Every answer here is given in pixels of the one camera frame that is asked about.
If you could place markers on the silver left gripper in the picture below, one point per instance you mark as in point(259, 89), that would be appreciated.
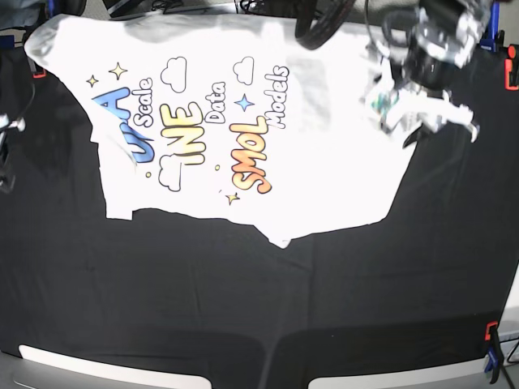
point(400, 115)

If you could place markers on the white printed t-shirt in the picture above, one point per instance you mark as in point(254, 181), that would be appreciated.
point(228, 116)

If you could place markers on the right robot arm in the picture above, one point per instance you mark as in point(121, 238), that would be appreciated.
point(8, 126)

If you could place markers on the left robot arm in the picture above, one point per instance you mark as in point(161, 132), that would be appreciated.
point(420, 55)

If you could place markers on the blue clamp far right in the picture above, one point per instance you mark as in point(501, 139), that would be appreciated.
point(493, 38)

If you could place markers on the blue clamp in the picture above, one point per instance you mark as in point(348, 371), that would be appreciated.
point(493, 38)
point(495, 358)

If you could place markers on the orange clamp far right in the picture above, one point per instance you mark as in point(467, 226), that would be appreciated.
point(511, 68)

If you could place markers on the blue clamp near right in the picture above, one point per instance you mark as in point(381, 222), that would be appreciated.
point(495, 358)

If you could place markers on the orange black clamp far left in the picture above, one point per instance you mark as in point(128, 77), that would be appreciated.
point(38, 72)

